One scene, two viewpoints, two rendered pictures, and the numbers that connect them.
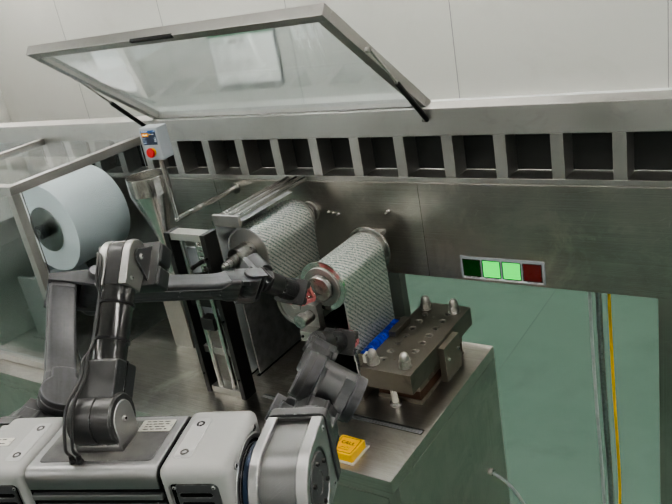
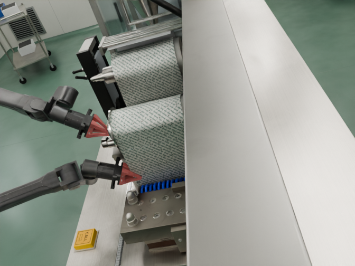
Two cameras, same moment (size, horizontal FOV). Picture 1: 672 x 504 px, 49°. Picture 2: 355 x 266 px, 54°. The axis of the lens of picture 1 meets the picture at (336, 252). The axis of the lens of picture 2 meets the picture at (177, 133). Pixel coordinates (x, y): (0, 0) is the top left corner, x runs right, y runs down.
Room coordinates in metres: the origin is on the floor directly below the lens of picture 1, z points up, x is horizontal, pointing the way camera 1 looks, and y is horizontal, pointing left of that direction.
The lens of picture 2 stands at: (1.59, -0.94, 1.87)
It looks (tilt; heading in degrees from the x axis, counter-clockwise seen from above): 35 degrees down; 65
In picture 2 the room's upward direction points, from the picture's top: 19 degrees counter-clockwise
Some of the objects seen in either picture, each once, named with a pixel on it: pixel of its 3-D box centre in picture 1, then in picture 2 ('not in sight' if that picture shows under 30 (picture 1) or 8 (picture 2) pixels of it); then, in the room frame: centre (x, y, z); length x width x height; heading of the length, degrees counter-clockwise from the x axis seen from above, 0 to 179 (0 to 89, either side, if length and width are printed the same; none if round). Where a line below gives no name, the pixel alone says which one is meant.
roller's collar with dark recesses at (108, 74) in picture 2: (242, 255); (112, 74); (1.99, 0.27, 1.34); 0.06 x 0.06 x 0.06; 53
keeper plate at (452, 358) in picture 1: (451, 356); (190, 238); (1.83, -0.27, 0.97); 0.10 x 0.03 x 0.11; 143
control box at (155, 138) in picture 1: (154, 142); not in sight; (2.21, 0.48, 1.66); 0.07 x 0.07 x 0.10; 59
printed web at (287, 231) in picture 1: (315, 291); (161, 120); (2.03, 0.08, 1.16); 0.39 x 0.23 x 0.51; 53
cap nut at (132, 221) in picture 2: (404, 359); (130, 218); (1.72, -0.13, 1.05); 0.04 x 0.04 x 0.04
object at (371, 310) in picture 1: (371, 313); (162, 163); (1.92, -0.07, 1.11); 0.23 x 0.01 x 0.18; 143
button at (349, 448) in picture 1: (347, 448); (85, 238); (1.57, 0.07, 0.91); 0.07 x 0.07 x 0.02; 53
